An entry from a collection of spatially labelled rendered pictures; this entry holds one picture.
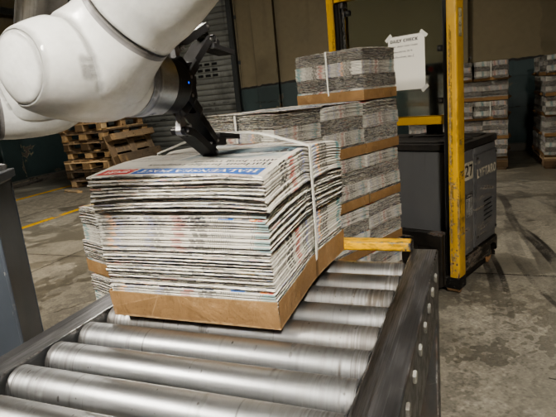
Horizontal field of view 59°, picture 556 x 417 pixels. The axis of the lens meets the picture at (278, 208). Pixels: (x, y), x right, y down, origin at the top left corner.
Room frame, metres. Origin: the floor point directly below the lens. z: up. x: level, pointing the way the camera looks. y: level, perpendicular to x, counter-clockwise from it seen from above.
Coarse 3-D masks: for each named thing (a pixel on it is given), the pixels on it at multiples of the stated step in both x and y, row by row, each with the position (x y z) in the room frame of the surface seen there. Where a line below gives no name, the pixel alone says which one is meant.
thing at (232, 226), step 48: (96, 192) 0.72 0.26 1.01; (144, 192) 0.69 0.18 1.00; (192, 192) 0.66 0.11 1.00; (240, 192) 0.63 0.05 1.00; (288, 192) 0.69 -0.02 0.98; (144, 240) 0.70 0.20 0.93; (192, 240) 0.67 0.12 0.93; (240, 240) 0.64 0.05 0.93; (288, 240) 0.70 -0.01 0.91; (144, 288) 0.71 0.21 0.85; (192, 288) 0.68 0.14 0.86; (240, 288) 0.65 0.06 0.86; (288, 288) 0.67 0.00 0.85
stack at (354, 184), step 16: (352, 160) 2.12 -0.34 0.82; (352, 176) 2.11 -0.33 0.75; (352, 192) 2.09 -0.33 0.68; (80, 208) 1.58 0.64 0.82; (368, 208) 2.17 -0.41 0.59; (96, 224) 1.51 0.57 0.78; (352, 224) 2.09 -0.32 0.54; (368, 224) 2.17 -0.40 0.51; (96, 240) 1.54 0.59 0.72; (96, 256) 1.54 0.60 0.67; (368, 256) 2.16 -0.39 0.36; (96, 288) 1.57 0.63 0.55
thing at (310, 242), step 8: (296, 144) 0.83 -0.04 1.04; (312, 144) 0.82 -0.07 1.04; (176, 152) 0.91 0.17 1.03; (184, 152) 0.90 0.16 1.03; (192, 152) 0.88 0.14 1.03; (224, 152) 0.81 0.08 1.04; (304, 152) 0.77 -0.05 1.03; (312, 152) 0.81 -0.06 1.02; (304, 160) 0.77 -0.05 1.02; (312, 160) 0.81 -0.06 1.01; (304, 168) 0.78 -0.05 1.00; (304, 184) 0.79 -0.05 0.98; (312, 200) 0.80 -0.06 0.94; (312, 208) 0.80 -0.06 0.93; (312, 216) 0.81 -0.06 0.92; (312, 224) 0.80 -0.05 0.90; (312, 232) 0.80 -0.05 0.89; (312, 240) 0.80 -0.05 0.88; (312, 248) 0.79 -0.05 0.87
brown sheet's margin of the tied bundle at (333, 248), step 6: (342, 234) 0.95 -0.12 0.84; (330, 240) 0.87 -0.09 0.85; (336, 240) 0.91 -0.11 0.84; (342, 240) 0.95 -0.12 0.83; (324, 246) 0.84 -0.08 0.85; (330, 246) 0.87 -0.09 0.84; (336, 246) 0.91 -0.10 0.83; (342, 246) 0.94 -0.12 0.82; (324, 252) 0.83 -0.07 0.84; (330, 252) 0.87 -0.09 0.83; (336, 252) 0.90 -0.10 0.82; (324, 258) 0.83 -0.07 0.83; (330, 258) 0.87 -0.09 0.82; (324, 264) 0.83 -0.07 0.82
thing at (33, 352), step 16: (96, 304) 0.80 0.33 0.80; (112, 304) 0.79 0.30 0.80; (64, 320) 0.74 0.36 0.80; (80, 320) 0.74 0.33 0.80; (96, 320) 0.75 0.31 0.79; (48, 336) 0.69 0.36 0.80; (64, 336) 0.69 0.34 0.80; (16, 352) 0.64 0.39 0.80; (32, 352) 0.64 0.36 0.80; (0, 368) 0.60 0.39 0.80; (0, 384) 0.58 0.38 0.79
